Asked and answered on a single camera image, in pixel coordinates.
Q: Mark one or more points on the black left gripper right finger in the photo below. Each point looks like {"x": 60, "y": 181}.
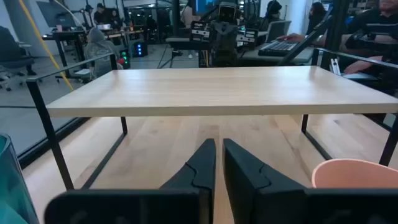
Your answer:
{"x": 245, "y": 186}

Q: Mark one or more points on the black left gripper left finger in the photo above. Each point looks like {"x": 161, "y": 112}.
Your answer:
{"x": 202, "y": 174}

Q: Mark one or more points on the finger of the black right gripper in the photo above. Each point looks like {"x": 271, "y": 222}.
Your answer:
{"x": 218, "y": 37}
{"x": 231, "y": 37}

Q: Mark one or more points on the tall peach plastic cup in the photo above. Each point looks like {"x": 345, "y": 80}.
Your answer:
{"x": 351, "y": 174}

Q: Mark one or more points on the teal faceted glass tumbler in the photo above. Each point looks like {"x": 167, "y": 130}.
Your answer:
{"x": 12, "y": 186}

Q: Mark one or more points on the black computer keyboard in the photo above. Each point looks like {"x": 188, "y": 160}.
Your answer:
{"x": 278, "y": 48}

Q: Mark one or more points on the person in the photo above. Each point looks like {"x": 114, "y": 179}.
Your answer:
{"x": 99, "y": 49}
{"x": 99, "y": 14}
{"x": 315, "y": 15}
{"x": 273, "y": 9}
{"x": 367, "y": 21}

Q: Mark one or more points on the black computer blue lights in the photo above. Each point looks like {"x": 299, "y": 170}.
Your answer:
{"x": 140, "y": 49}

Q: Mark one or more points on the dark monitor screen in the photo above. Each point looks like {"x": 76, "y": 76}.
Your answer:
{"x": 57, "y": 14}

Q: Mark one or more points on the black office chair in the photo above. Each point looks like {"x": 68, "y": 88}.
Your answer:
{"x": 15, "y": 53}

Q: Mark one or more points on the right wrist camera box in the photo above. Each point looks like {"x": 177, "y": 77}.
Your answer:
{"x": 227, "y": 12}

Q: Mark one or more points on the wooden table with black frame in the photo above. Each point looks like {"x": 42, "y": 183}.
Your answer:
{"x": 217, "y": 90}

